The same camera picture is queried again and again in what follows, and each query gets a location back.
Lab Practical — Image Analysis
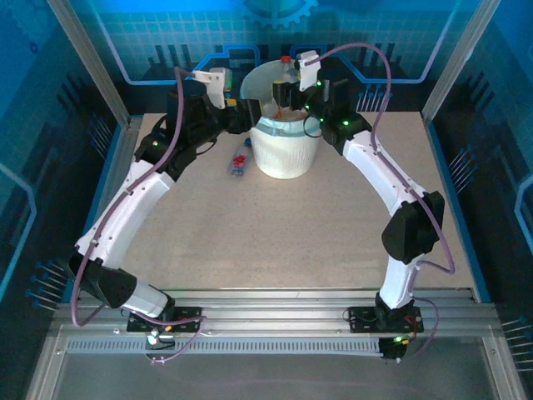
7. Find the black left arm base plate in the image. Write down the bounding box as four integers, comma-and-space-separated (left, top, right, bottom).
127, 306, 204, 333

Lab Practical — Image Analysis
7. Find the aluminium front frame rail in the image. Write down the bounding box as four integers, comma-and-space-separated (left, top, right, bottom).
52, 289, 507, 341

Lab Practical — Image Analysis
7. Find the black connector box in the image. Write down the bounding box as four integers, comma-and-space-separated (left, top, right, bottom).
144, 328, 176, 352
377, 336, 408, 363

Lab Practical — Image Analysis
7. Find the aluminium lower frame rail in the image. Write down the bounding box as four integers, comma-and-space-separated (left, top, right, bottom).
481, 332, 528, 400
24, 328, 70, 400

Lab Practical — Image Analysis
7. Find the black left connector box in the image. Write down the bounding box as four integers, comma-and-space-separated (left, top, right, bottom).
144, 328, 176, 352

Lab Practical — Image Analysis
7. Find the blue cap red label bottle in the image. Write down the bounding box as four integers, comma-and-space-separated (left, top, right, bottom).
227, 139, 253, 178

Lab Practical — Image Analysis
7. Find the white ribbed plastic bin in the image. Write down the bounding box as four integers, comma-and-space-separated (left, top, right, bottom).
249, 124, 321, 180

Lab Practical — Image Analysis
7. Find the grey slotted cable duct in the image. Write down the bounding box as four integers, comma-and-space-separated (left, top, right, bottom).
65, 339, 386, 356

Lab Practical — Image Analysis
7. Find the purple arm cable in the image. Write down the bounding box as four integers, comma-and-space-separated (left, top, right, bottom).
70, 66, 209, 366
310, 42, 456, 363

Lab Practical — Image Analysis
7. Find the aluminium frame post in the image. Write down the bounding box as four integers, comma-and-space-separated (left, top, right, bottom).
421, 0, 503, 126
46, 0, 133, 128

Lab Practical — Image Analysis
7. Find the black right connector box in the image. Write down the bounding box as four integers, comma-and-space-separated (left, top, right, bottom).
377, 336, 408, 363

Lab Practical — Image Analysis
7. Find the blue plastic bin liner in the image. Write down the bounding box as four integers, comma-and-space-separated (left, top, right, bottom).
239, 59, 321, 141

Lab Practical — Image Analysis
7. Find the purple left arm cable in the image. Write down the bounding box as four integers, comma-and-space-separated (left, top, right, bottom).
70, 66, 209, 366

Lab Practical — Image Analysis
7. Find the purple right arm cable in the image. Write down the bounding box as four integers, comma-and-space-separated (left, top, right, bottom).
310, 42, 456, 363

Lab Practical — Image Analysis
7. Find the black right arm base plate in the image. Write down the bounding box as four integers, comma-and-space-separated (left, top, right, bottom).
348, 306, 425, 333

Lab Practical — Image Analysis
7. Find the clear bottle with red cap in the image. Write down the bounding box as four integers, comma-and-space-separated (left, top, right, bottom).
277, 55, 301, 87

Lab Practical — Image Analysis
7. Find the aluminium side frame rail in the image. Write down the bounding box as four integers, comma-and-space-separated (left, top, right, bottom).
68, 117, 145, 303

